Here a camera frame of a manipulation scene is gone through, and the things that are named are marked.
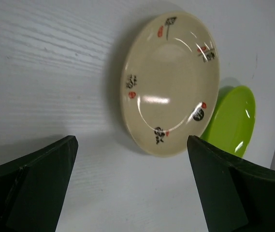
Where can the beige plate with motifs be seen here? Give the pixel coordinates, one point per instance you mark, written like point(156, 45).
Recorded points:
point(169, 83)

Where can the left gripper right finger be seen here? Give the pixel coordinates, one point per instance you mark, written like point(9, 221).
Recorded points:
point(236, 195)

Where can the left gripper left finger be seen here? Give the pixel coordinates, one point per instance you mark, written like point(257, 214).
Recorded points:
point(33, 187)

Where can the green plate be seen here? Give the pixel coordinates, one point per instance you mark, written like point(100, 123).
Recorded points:
point(232, 123)

